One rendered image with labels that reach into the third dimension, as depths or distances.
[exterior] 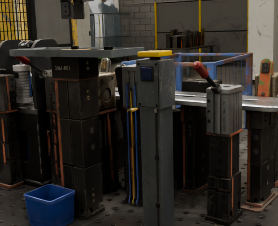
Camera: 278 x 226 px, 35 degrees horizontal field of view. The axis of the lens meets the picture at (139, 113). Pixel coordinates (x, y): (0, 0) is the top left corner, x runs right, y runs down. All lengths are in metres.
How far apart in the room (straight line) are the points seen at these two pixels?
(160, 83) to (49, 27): 4.11
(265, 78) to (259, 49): 7.97
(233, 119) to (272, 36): 8.20
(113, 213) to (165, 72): 0.46
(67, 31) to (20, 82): 3.85
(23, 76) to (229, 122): 0.74
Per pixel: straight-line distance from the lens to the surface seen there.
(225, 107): 1.13
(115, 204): 1.36
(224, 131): 1.14
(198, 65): 1.02
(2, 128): 1.53
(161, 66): 1.02
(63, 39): 5.31
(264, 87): 1.44
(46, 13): 5.06
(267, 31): 9.36
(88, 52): 1.10
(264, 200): 1.37
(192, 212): 1.30
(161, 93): 1.03
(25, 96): 1.56
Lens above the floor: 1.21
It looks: 11 degrees down
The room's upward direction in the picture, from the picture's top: 2 degrees counter-clockwise
